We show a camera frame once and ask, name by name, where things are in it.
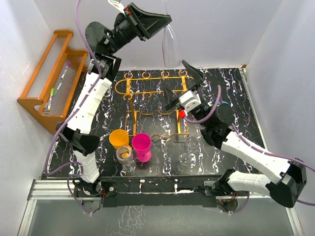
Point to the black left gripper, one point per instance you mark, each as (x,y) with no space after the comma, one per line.
(142,23)

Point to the tall clear wine glass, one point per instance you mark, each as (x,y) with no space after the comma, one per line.
(170,48)

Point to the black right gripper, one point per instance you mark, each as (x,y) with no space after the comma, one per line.
(197,76)

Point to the pink cap marker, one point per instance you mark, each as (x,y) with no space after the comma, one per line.
(63,75)

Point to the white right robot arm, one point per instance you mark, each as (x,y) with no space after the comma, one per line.
(282,179)

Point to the yellow plastic wine glass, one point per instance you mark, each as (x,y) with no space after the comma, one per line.
(119,138)

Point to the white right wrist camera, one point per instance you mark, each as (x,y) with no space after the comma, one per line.
(189,100)

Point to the gold wire wine glass rack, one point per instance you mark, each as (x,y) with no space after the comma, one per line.
(145,112)

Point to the orange wooden shelf rack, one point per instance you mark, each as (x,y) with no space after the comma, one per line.
(47,75)

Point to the pink plastic wine glass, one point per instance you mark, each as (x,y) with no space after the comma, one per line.
(141,143)

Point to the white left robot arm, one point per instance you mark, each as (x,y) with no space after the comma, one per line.
(103,43)

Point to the short clear glass front left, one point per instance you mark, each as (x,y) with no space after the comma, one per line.
(125,158)

